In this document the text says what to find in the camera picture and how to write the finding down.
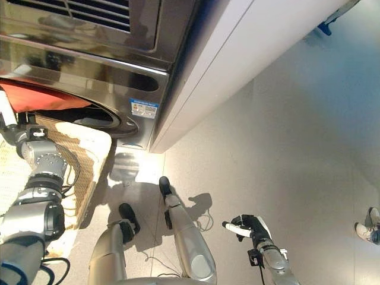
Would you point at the silver front-load washing machine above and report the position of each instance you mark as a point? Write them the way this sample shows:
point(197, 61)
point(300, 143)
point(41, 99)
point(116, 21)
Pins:
point(124, 89)

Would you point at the blue energy label sticker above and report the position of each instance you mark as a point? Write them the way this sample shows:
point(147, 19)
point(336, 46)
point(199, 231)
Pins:
point(144, 108)

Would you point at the silver robot torso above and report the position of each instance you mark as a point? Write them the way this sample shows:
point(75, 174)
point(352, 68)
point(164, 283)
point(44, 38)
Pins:
point(154, 281)

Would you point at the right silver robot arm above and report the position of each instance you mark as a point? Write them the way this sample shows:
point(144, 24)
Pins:
point(276, 261)

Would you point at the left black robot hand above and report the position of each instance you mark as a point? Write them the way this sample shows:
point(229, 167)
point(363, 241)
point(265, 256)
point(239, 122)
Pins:
point(7, 110)

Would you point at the red cloth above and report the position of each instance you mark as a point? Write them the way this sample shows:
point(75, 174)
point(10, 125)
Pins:
point(38, 98)

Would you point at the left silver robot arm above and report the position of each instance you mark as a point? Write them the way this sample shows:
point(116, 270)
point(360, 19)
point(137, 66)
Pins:
point(32, 207)

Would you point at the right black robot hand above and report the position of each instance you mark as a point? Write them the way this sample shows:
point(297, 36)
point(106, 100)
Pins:
point(249, 225)

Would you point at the left silver robot leg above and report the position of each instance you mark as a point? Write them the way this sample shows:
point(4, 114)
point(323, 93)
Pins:
point(110, 255)

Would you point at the blue floor tool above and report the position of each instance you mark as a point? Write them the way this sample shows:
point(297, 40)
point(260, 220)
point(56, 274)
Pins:
point(329, 23)

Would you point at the white wicker laundry basket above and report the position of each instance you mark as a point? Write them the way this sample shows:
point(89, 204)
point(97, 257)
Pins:
point(89, 154)

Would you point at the person's grey sneaker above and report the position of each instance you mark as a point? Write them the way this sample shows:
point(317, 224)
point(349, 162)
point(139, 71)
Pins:
point(368, 228)

